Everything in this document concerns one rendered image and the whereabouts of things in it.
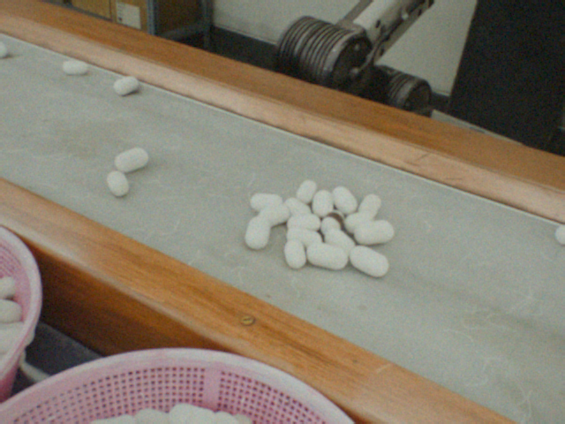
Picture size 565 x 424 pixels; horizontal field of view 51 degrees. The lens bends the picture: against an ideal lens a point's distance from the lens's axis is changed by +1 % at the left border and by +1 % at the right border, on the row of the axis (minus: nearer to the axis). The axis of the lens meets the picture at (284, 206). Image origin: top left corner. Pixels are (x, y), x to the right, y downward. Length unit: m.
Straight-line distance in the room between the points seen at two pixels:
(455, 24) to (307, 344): 2.32
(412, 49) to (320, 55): 1.81
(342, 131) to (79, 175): 0.31
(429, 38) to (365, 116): 1.97
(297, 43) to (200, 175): 0.41
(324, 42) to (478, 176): 0.39
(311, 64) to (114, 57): 0.30
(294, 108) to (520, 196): 0.29
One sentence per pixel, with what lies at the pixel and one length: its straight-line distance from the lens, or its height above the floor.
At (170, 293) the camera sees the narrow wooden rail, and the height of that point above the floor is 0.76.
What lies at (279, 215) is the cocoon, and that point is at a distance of 0.56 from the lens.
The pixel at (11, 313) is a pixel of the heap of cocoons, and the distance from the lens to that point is 0.50.
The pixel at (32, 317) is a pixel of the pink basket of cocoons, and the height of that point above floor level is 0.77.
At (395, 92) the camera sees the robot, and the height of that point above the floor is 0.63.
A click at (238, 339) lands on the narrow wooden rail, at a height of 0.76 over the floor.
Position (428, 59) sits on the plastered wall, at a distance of 2.73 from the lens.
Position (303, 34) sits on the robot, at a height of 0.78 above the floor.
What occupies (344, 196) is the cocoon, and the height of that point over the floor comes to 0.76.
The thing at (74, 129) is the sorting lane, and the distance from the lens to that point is 0.75.
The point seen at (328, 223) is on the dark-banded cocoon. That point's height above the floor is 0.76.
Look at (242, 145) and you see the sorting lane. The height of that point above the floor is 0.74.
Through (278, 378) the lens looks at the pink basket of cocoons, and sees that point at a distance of 0.40.
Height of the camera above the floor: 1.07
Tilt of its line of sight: 33 degrees down
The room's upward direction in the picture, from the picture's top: 6 degrees clockwise
